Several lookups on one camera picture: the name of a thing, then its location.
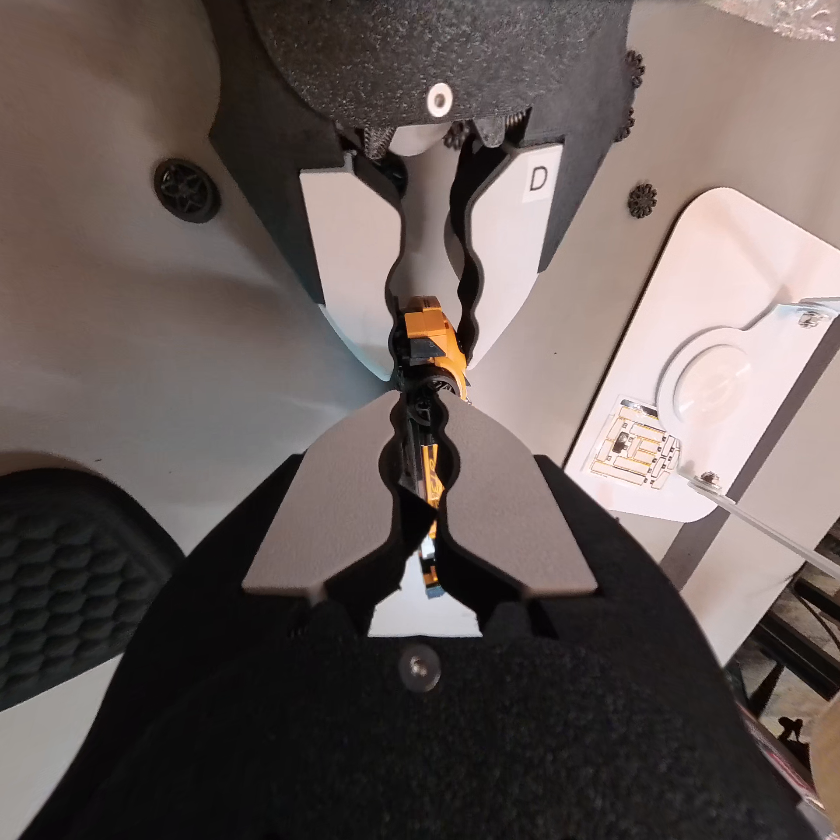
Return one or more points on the clear plastic bag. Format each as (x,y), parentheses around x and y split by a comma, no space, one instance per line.
(774,16)

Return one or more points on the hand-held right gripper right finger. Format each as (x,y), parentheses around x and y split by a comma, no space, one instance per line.
(518,525)

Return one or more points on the black metal frame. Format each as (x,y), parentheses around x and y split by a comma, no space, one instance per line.
(794,656)

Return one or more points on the black lego wheel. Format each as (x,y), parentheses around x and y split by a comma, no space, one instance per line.
(187,190)

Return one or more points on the lego sticker sheet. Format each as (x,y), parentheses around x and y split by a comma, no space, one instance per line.
(636,446)

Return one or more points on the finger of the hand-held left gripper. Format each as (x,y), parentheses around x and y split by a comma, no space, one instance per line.
(348,262)
(512,249)

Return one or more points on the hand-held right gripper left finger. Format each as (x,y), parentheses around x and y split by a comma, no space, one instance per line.
(328,518)

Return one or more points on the orange lego car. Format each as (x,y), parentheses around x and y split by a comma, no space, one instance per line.
(426,328)

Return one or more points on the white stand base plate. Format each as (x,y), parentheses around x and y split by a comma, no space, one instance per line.
(722,262)

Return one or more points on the black mesh chair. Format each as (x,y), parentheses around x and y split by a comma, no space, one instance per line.
(65,577)

